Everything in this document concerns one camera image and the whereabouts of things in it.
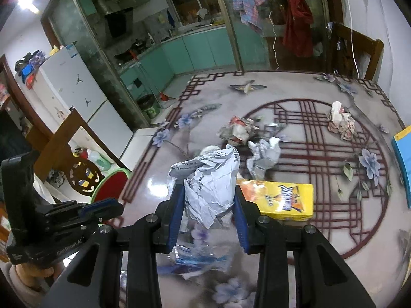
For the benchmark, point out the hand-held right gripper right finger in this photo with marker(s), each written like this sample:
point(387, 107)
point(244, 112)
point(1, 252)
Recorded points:
point(240, 223)

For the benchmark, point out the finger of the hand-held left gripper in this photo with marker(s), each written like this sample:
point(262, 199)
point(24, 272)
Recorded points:
point(109, 213)
point(99, 203)

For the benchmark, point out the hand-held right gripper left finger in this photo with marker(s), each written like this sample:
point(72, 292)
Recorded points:
point(176, 221)

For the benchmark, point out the large white printed paper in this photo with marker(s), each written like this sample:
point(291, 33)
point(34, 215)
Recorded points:
point(208, 186)

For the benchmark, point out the small white printed paper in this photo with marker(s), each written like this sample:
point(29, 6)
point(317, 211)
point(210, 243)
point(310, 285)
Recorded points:
point(265, 160)

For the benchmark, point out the red and cream paper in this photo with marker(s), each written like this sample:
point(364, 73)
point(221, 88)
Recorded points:
point(237, 131)

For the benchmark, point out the person's left forearm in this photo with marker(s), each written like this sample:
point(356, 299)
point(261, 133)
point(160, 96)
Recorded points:
point(22, 296)

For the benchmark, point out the person's left hand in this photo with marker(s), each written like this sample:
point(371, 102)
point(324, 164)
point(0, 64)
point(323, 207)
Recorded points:
point(32, 276)

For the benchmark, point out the red stool with green rim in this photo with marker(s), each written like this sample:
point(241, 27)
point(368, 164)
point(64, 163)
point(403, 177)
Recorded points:
point(112, 186)

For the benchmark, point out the green detergent bottle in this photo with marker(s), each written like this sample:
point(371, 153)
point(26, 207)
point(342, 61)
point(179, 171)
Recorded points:
point(99, 162)

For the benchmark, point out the yellow cardboard box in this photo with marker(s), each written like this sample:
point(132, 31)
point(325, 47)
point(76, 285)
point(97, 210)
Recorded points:
point(282, 199)

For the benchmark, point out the carved light wooden chair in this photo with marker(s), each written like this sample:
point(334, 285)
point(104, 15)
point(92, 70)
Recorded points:
point(54, 141)

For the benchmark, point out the crumpled clear plastic wrapper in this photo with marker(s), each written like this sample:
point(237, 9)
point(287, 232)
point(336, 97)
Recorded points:
point(271, 128)

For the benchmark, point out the white refrigerator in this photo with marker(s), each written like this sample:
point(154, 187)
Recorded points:
point(70, 83)

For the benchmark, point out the green waste bin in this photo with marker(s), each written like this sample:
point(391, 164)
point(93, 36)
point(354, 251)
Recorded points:
point(149, 107)

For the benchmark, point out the pile of colourful packets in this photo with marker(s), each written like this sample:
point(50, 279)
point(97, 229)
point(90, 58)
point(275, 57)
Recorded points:
point(30, 67)

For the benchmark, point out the red broom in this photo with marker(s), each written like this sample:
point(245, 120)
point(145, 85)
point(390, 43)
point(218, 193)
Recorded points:
point(164, 96)

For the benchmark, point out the crumpled pink floral paper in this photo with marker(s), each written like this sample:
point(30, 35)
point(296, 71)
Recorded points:
point(342, 122)

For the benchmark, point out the glass sliding door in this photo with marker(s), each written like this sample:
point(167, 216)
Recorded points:
point(83, 38)

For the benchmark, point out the teal kitchen cabinets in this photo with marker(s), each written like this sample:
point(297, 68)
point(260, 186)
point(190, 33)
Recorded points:
point(192, 51)

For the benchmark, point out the blue cardboard box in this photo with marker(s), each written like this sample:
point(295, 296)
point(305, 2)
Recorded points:
point(403, 166)

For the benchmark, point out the ceiling light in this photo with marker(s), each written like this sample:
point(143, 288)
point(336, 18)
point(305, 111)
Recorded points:
point(25, 0)

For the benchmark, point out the black range hood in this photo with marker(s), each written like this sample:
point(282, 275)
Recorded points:
point(118, 22)

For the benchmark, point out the red garment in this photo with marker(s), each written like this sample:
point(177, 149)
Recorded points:
point(297, 25)

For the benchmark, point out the dark wooden chair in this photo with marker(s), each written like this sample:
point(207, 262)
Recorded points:
point(369, 51)

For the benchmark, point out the dark brown round bag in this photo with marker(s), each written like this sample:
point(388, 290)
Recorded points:
point(278, 9)

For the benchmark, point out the plaid shirt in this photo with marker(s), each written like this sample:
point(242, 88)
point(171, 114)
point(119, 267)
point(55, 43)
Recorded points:
point(247, 0)

